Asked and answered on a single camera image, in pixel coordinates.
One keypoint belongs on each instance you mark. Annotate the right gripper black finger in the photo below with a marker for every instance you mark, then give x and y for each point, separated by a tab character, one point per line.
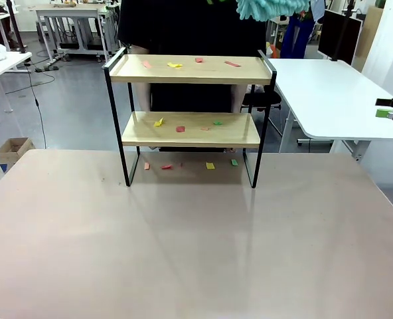
384	113
387	102

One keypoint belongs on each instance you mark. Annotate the teal microfiber duster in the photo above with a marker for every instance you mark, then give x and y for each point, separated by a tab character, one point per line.
266	8

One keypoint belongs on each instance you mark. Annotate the person's left forearm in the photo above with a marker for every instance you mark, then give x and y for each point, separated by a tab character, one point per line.
237	98

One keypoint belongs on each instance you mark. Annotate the large white curved desk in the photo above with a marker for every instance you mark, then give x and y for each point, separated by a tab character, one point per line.
332	99

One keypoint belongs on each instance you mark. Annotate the brown cardboard panel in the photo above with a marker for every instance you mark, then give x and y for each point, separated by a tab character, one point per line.
370	30

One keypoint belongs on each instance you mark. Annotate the black clamp pole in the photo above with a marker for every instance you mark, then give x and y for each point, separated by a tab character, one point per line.
343	30

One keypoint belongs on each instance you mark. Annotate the black computer monitor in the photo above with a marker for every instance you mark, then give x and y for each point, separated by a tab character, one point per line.
326	36

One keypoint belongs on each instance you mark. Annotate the person in blue trousers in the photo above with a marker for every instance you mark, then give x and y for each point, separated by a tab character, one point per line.
296	40

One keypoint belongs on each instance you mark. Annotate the black office chair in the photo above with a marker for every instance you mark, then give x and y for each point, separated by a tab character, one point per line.
271	98

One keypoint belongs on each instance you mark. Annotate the long red paper strip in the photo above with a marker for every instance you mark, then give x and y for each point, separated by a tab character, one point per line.
232	63

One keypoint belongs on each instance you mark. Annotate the yellow paper scrap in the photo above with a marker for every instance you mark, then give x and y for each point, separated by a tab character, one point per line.
175	65
210	165
158	123

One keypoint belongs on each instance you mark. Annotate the person in black shirt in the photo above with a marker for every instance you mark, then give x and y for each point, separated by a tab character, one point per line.
190	30

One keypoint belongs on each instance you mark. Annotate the grey metal workbench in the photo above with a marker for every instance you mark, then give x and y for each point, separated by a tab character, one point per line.
67	13

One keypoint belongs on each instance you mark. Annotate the grey floor power strip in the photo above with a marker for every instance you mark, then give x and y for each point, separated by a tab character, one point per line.
47	68

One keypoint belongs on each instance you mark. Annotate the open cardboard box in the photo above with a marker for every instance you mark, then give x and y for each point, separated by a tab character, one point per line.
14	148

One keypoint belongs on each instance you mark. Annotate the black tripod pole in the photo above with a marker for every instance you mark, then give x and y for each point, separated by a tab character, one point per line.
16	26

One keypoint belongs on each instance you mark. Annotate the two-tier wooden black-frame shelf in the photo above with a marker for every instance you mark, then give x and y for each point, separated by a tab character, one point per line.
190	71

